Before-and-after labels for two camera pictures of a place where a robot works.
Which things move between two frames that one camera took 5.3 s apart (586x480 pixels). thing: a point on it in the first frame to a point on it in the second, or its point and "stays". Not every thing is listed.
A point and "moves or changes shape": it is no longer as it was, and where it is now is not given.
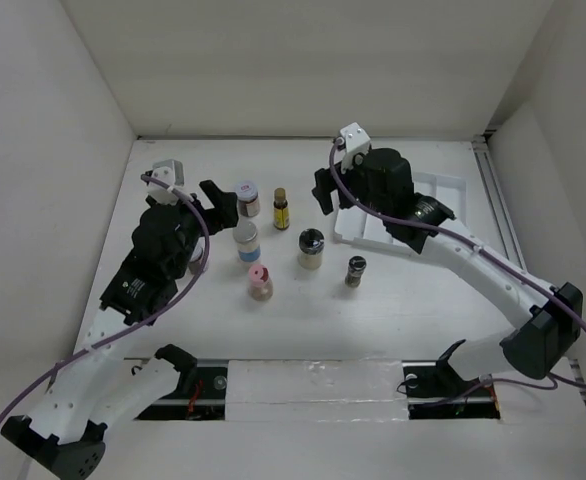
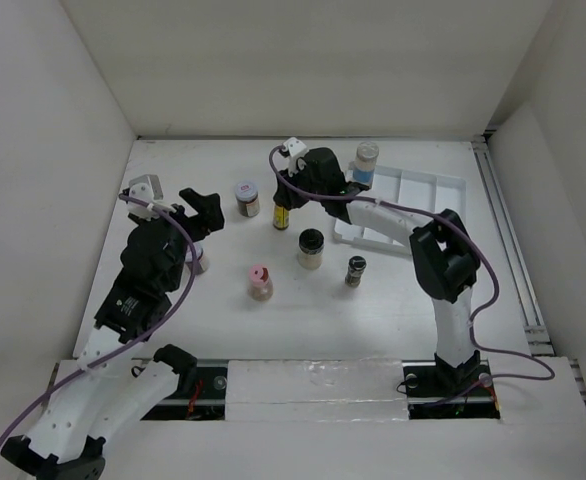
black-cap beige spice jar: x=311 y=244 stays
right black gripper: x=324 y=187 to x=288 y=199
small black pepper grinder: x=353 y=277 stays
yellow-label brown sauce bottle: x=281 y=213 stays
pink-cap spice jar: x=260 y=286 stays
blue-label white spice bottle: x=248 y=248 moves or changes shape
